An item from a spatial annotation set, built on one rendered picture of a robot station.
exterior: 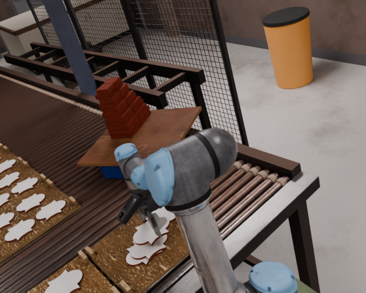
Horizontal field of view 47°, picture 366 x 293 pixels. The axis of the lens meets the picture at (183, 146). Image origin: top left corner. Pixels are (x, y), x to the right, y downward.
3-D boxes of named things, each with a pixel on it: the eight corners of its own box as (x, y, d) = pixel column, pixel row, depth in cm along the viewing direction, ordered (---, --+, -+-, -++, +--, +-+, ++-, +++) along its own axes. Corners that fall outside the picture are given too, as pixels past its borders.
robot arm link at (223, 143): (245, 111, 95) (179, 135, 141) (204, 129, 92) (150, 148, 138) (265, 157, 96) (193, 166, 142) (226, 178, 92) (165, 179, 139)
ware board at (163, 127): (201, 109, 223) (201, 106, 222) (167, 165, 185) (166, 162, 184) (122, 114, 244) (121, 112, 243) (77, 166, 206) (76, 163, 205)
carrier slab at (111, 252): (219, 228, 157) (218, 225, 157) (133, 302, 139) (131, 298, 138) (165, 196, 183) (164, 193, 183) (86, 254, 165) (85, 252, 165)
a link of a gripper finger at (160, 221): (174, 230, 149) (161, 208, 148) (160, 239, 147) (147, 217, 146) (171, 229, 152) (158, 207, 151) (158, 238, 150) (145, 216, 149)
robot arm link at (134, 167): (165, 159, 128) (151, 147, 137) (133, 175, 124) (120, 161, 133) (171, 180, 132) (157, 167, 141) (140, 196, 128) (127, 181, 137)
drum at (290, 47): (326, 75, 442) (319, 7, 406) (294, 94, 426) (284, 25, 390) (295, 68, 479) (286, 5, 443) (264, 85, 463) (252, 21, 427)
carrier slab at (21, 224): (81, 207, 194) (77, 200, 192) (-1, 264, 175) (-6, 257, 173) (51, 183, 220) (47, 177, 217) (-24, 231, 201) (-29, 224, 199)
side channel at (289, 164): (302, 181, 178) (300, 163, 173) (294, 188, 175) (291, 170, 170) (2, 72, 474) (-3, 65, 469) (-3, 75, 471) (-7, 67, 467)
